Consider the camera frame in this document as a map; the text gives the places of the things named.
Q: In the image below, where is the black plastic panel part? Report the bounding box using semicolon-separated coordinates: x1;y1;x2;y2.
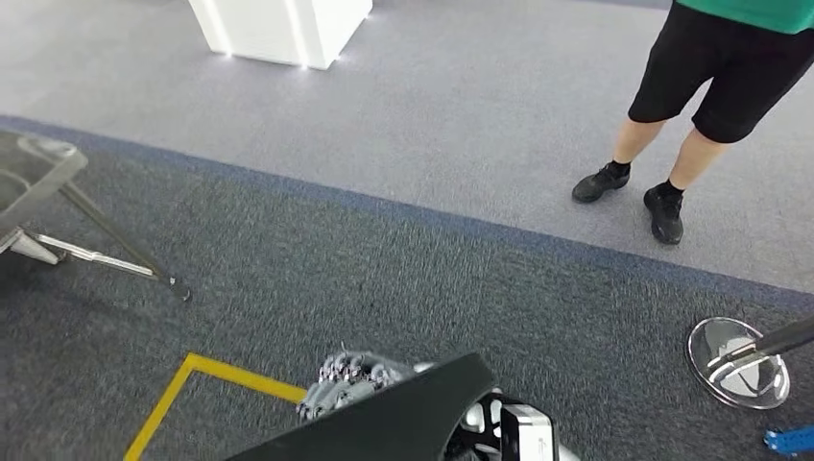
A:
222;352;497;461

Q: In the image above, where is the yellow floor tape square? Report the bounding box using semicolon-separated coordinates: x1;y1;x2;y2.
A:
124;352;308;461

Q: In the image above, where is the white plinth with lit edges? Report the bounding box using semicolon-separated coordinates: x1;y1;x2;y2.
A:
187;0;374;71

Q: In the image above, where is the person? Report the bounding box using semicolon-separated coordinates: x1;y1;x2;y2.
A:
570;0;814;246

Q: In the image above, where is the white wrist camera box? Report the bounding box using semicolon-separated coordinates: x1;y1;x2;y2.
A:
498;403;560;461

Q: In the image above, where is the chrome stanchion post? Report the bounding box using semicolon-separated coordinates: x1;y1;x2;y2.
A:
686;314;814;412

